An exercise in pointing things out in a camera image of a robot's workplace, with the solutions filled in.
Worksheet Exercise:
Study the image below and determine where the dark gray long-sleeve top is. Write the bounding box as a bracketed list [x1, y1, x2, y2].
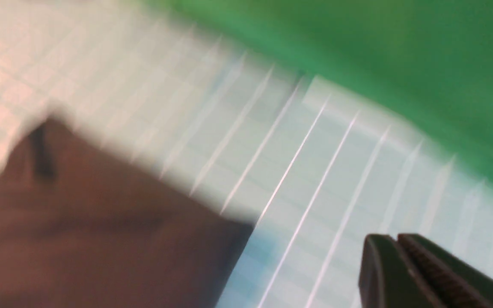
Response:
[0, 117, 254, 308]

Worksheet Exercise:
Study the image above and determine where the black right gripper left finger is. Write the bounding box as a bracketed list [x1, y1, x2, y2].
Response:
[358, 234, 444, 308]

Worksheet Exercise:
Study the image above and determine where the green checkered tablecloth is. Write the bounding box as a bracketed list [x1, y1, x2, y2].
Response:
[0, 0, 493, 308]

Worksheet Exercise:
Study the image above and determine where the green backdrop cloth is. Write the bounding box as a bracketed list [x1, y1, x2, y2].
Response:
[151, 0, 493, 183]

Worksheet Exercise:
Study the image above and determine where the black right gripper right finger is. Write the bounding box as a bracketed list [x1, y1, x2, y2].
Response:
[398, 234, 493, 308]

